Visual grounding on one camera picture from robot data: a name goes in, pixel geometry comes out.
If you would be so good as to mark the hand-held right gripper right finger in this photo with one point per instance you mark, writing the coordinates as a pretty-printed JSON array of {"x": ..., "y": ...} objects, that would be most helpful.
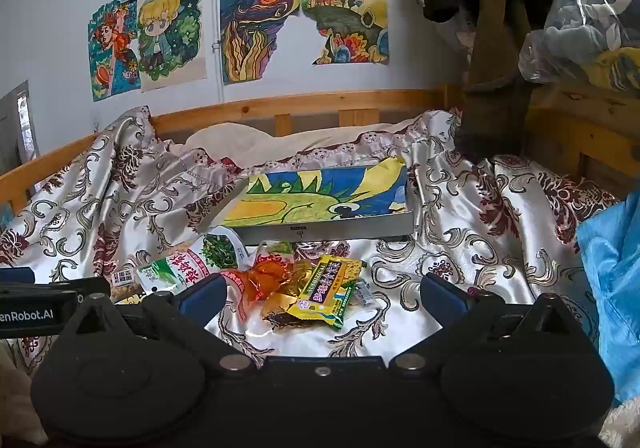
[{"x": 442, "y": 294}]

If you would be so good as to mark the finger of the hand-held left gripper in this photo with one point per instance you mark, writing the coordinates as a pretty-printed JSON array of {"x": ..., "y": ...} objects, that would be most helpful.
[
  {"x": 15, "y": 275},
  {"x": 85, "y": 288}
]

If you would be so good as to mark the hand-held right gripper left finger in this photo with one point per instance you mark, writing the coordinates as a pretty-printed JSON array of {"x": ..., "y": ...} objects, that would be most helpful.
[{"x": 202, "y": 297}]

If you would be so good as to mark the white packet with barcode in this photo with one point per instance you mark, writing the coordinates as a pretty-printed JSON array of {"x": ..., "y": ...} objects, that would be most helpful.
[{"x": 124, "y": 280}]

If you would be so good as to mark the green white seaweed packet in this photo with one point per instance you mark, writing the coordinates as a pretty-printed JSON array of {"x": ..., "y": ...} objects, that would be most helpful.
[{"x": 200, "y": 255}]

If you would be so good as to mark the orange transparent snack packet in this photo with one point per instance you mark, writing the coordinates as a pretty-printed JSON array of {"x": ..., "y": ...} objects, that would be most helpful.
[{"x": 265, "y": 280}]

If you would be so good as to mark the gold foil snack packet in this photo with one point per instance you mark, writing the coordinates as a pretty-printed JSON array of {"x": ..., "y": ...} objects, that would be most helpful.
[{"x": 280, "y": 310}]

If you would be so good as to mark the yellow packet purple label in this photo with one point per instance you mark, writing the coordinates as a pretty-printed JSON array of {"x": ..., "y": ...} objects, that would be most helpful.
[{"x": 325, "y": 295}]

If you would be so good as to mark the grey shallow box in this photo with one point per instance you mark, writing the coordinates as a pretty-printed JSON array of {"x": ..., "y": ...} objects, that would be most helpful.
[{"x": 320, "y": 228}]

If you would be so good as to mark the patterned satin bedspread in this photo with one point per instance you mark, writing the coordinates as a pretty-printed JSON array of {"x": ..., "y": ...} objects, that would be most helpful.
[{"x": 475, "y": 248}]

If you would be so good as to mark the small white packet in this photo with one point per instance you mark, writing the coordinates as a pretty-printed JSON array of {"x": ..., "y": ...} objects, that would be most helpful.
[{"x": 363, "y": 295}]

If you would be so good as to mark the beige fluffy cloth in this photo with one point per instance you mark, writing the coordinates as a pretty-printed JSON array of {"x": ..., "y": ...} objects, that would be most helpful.
[{"x": 15, "y": 403}]

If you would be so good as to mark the colourful drawing box liner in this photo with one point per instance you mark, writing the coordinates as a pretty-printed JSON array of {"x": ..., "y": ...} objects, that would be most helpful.
[{"x": 320, "y": 195}]

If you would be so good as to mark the blue plastic bag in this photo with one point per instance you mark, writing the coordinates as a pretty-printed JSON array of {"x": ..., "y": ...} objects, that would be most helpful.
[{"x": 614, "y": 278}]

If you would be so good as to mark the cream bed sheet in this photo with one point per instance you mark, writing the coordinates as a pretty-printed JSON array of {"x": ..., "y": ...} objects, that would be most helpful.
[{"x": 280, "y": 138}]

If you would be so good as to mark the olive brown hanging garment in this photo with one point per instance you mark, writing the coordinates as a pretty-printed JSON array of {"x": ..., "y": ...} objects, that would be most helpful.
[{"x": 495, "y": 77}]

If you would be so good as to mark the white fluffy cloth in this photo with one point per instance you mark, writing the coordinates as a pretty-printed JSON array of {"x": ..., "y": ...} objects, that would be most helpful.
[{"x": 622, "y": 425}]

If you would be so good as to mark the clear bag of clothes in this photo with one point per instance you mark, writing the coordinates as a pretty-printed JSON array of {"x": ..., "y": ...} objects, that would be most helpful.
[{"x": 590, "y": 17}]

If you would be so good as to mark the grey metal wall panel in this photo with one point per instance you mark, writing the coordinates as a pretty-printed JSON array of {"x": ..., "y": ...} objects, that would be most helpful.
[{"x": 17, "y": 127}]

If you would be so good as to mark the wooden bed frame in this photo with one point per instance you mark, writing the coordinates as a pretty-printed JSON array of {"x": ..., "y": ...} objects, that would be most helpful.
[{"x": 300, "y": 103}]

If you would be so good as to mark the white wall pipe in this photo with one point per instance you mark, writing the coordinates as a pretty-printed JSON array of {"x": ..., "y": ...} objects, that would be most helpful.
[{"x": 216, "y": 67}]

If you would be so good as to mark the blond figure wall drawing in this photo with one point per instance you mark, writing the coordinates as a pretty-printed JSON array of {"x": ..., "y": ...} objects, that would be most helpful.
[{"x": 170, "y": 32}]

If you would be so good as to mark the yellow landscape wall drawing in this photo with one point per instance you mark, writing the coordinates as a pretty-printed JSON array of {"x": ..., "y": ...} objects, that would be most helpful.
[{"x": 345, "y": 12}]

